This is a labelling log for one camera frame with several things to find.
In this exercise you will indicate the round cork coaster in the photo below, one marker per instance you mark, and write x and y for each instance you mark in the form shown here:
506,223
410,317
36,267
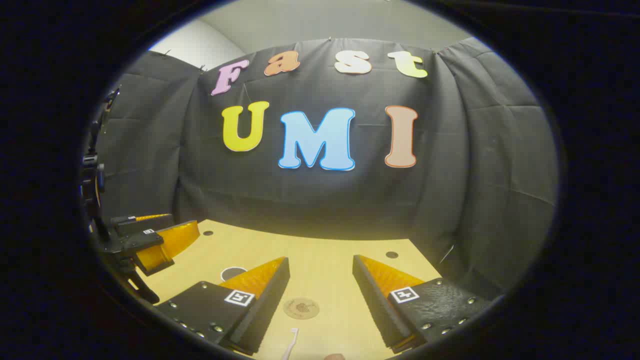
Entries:
301,308

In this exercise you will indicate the white toothbrush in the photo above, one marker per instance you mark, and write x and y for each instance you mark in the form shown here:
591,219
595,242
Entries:
292,340

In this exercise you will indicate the black backdrop cloth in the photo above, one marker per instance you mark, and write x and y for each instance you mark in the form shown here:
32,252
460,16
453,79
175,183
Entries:
350,200

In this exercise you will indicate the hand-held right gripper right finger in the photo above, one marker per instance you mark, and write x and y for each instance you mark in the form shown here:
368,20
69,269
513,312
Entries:
375,305

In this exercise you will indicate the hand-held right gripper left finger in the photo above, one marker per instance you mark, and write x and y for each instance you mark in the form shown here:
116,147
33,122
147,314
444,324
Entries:
267,310

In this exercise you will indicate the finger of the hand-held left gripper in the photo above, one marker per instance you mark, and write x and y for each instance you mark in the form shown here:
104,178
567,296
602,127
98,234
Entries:
130,225
145,241

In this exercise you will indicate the light wooden desktop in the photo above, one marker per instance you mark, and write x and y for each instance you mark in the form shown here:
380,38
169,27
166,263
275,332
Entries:
320,270

